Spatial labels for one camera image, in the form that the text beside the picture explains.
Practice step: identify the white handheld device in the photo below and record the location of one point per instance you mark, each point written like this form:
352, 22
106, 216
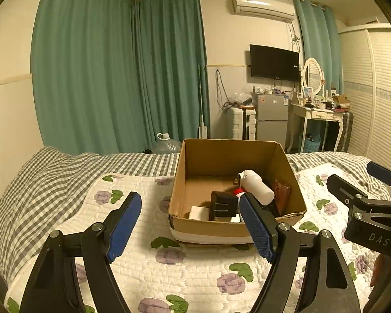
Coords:
257, 186

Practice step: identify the small brown box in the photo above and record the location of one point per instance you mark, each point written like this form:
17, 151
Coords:
341, 101

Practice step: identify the narrow green curtain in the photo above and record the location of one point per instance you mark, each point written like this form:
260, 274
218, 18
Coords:
319, 36

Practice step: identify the black remote control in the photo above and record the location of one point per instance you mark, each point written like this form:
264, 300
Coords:
270, 209

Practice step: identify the white suitcase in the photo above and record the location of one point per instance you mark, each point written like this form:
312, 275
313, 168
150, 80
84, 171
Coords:
240, 124

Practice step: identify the white air conditioner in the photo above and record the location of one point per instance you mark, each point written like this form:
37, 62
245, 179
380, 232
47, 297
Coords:
263, 6

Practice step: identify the small grey fridge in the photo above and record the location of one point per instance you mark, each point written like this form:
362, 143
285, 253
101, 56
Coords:
271, 117

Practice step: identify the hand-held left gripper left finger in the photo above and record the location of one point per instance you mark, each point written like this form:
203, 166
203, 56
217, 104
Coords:
123, 228

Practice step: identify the dark suitcase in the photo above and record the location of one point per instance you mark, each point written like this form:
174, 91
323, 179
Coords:
345, 130

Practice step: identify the white charger block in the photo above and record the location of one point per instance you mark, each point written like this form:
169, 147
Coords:
199, 212

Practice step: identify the black adapter block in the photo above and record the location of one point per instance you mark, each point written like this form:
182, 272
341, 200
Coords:
224, 206

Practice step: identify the cardboard box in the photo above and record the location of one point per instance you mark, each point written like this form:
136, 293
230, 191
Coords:
215, 230

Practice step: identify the white bottle with red cap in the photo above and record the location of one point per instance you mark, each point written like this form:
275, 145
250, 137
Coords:
238, 191

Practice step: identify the clear plastic bag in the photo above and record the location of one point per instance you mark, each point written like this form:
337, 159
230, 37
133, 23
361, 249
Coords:
240, 98

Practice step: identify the green curtain beside pole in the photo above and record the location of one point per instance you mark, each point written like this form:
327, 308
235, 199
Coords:
172, 68

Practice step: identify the person's right hand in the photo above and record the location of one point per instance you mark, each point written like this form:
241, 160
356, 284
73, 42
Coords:
386, 283

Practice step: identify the oval white vanity mirror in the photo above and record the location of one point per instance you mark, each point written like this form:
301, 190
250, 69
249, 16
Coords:
312, 75

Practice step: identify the white mop pole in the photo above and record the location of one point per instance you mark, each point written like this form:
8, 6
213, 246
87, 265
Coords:
202, 104

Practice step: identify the wide green curtain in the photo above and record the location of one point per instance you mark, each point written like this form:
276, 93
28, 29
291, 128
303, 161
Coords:
84, 68

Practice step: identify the blue plastic basket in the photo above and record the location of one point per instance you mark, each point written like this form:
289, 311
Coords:
311, 144

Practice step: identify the floral quilted blanket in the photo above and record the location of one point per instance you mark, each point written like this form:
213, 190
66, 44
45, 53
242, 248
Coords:
198, 267

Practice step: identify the black wall television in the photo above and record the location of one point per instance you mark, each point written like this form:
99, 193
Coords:
274, 62

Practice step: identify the red patterned wallet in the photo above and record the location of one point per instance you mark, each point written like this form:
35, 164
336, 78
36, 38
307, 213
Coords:
281, 192

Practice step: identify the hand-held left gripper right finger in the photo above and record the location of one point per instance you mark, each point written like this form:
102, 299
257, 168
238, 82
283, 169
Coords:
256, 230

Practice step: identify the clear water jug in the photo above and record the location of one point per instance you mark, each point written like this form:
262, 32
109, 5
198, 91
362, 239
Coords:
166, 146

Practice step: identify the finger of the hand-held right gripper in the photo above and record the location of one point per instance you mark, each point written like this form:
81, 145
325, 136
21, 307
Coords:
382, 172
347, 194

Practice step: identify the white dressing table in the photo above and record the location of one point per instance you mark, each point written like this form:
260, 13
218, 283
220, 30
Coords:
314, 114

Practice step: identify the white louvred wardrobe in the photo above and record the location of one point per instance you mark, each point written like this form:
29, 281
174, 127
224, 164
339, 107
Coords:
374, 104

